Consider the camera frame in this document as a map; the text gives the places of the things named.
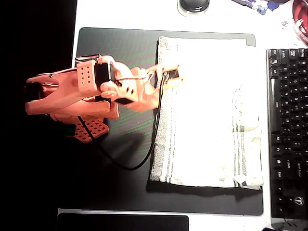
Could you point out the white striped dish towel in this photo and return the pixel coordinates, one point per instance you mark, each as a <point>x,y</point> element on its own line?
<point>204,120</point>

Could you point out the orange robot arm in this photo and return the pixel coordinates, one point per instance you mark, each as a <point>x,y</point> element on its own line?
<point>65,93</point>

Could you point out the dark desk mat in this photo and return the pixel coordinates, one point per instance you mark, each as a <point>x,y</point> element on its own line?
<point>120,43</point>

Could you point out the round dark object clear base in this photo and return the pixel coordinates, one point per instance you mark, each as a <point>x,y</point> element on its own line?
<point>193,4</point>

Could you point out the black keyboard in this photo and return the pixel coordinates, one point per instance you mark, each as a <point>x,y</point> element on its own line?
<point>288,120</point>

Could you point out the blue and white clutter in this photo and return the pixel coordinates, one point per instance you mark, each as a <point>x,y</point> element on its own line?
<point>262,8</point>

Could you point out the small white trinket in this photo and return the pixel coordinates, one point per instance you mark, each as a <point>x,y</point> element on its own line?
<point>285,23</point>

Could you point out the red bowl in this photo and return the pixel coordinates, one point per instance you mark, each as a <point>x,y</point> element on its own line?
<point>300,14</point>

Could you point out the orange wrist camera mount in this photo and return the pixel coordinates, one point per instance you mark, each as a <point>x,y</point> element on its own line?
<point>174,75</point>

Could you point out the orange perforated base plate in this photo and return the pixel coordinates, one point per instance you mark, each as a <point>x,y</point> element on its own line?
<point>93,130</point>

